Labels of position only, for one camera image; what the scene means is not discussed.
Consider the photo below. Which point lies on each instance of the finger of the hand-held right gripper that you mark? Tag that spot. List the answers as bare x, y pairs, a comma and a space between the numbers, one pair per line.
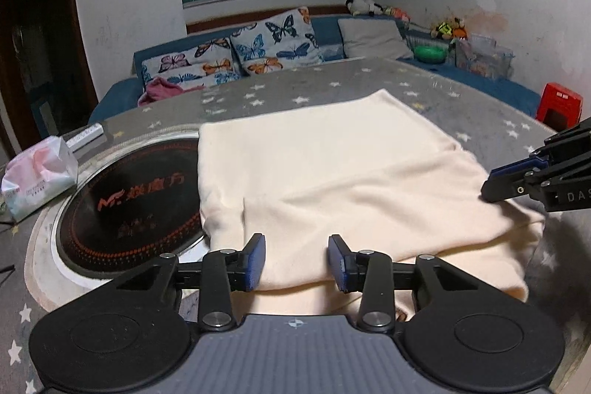
515, 167
508, 188

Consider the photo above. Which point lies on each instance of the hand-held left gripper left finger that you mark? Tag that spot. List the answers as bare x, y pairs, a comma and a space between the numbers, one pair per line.
256, 261

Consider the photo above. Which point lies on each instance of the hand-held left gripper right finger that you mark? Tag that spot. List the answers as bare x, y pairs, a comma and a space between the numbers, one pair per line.
337, 262

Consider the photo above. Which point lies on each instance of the cream cloth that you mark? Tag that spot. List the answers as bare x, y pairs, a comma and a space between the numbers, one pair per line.
323, 168

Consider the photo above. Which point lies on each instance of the red plastic stool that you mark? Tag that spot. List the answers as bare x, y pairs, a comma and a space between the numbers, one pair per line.
559, 103

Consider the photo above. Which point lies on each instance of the clear plastic container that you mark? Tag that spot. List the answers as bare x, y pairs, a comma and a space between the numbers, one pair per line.
485, 57

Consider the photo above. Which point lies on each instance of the round black induction cooktop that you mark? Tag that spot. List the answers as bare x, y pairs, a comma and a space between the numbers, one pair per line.
138, 200

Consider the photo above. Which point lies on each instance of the green bowl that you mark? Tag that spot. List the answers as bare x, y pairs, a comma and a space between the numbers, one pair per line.
430, 54

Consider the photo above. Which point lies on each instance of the yellow and orange plush toy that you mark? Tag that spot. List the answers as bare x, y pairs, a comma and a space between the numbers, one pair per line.
449, 28

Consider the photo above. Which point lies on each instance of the grey star-print tablecloth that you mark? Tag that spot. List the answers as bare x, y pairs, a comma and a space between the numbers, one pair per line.
369, 82

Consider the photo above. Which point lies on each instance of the grey pillow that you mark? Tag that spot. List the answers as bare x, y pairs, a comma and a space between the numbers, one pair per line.
374, 37

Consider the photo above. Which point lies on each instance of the small orange plush toy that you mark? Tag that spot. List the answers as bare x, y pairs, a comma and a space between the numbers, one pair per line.
397, 13

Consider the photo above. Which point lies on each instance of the pink cloth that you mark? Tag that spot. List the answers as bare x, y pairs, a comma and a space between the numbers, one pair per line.
161, 91

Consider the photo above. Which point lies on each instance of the small butterfly print pillow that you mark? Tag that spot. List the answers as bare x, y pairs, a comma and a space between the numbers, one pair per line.
189, 66

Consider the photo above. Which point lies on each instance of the white remote control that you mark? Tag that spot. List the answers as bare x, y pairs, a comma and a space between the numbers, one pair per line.
85, 136

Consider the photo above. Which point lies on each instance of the blue sofa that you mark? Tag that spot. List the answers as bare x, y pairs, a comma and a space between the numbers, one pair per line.
115, 98

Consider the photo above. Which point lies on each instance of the large butterfly print pillow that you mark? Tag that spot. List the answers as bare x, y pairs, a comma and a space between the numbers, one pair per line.
277, 41

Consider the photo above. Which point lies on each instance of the black and white plush toy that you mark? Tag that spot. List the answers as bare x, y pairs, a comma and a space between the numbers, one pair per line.
362, 5

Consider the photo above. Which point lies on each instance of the tissue pack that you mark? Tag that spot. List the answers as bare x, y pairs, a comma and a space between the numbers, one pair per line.
39, 177

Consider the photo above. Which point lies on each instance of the dark wooden door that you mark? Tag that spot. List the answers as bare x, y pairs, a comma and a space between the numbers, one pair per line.
32, 29

